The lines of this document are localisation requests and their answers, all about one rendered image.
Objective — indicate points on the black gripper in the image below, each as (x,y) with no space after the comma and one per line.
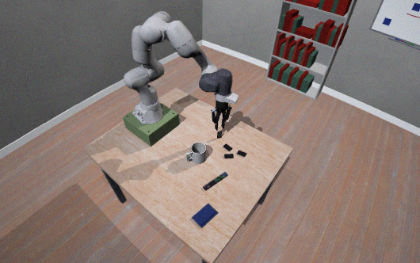
(221,107)

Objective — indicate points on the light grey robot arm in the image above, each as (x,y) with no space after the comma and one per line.
(153,31)

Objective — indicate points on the grey mug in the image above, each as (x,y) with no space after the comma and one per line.
(197,148)

